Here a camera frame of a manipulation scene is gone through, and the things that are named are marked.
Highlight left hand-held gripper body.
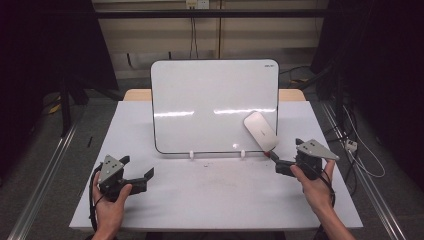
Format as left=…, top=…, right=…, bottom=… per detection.
left=97, top=154, right=130, bottom=202

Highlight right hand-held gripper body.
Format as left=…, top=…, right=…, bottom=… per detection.
left=295, top=138, right=341, bottom=181

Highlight white oval whiteboard eraser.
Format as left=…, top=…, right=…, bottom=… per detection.
left=243, top=111, right=280, bottom=152

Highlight person's right hand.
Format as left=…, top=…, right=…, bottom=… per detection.
left=289, top=159, right=336, bottom=215

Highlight person's left hand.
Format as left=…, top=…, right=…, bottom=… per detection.
left=91, top=172, right=134, bottom=234

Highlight black metal stand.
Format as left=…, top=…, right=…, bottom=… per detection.
left=59, top=74, right=74, bottom=138

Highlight white whiteboard with black rim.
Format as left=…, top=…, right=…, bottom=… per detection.
left=150, top=59, right=280, bottom=155

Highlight black curtain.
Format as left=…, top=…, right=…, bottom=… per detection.
left=0, top=0, right=119, bottom=181
left=310, top=0, right=424, bottom=183

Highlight black horizontal bar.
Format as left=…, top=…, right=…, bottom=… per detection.
left=94, top=8, right=329, bottom=20

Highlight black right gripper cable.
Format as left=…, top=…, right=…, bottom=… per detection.
left=311, top=164, right=336, bottom=209

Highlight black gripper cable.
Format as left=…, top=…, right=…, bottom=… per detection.
left=311, top=164, right=336, bottom=209
left=87, top=163, right=103, bottom=233

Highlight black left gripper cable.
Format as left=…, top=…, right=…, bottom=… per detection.
left=87, top=163, right=103, bottom=233

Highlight white cable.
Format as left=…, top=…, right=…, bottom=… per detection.
left=342, top=105, right=387, bottom=179

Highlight aluminium floor rail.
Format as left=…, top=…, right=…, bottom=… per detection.
left=7, top=122, right=83, bottom=240
left=320, top=99, right=408, bottom=240

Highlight black hanging cables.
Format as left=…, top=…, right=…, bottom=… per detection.
left=189, top=16, right=199, bottom=60

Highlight white wall outlet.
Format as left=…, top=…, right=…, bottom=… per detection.
left=185, top=0, right=211, bottom=10

